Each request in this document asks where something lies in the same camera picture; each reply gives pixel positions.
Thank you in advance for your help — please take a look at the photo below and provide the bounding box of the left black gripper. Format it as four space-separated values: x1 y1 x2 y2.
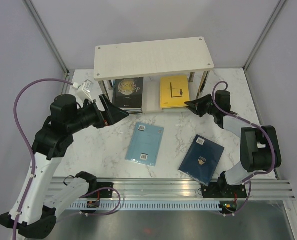
67 93 129 134

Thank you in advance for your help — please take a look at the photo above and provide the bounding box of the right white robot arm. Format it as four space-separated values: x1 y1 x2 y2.
185 90 282 197

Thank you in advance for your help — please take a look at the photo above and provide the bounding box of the light blue barcode book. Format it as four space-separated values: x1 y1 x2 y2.
125 122 164 167

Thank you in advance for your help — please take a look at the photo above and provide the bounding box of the white two-tier wooden shelf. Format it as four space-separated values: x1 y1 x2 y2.
94 36 215 114

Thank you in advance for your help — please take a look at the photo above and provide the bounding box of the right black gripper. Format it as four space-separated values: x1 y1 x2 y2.
185 94 219 118

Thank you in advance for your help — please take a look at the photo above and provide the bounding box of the white slotted cable duct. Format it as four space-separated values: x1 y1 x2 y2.
67 201 237 211

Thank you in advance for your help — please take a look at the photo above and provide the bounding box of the green fantasy cover book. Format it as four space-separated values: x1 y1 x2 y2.
129 112 143 116

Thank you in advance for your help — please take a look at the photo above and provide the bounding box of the purple cable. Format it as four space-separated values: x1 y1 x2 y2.
12 78 74 240
212 81 277 185

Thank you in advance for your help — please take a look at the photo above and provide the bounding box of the purple Robinson Crusoe book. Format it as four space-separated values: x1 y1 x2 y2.
127 110 143 113

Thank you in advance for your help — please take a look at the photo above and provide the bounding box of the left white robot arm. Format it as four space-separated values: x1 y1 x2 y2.
0 94 129 239

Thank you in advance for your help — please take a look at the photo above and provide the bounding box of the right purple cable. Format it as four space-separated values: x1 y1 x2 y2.
212 81 277 185

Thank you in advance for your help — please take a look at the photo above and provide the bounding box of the navy blue crest book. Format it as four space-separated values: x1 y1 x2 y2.
178 135 225 187

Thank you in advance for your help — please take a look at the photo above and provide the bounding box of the grey Great Gatsby book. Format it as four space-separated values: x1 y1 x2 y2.
162 107 191 113

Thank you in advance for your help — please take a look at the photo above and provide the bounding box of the yellow file folder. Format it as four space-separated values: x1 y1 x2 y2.
160 75 190 109

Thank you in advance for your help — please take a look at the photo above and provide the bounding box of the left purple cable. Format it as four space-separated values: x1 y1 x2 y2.
12 78 74 240

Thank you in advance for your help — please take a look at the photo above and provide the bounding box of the black Moon and Sixpence book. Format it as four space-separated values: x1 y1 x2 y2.
112 77 144 110

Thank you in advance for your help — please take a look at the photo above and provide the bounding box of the teal sea cover book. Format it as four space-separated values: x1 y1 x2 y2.
123 108 143 111

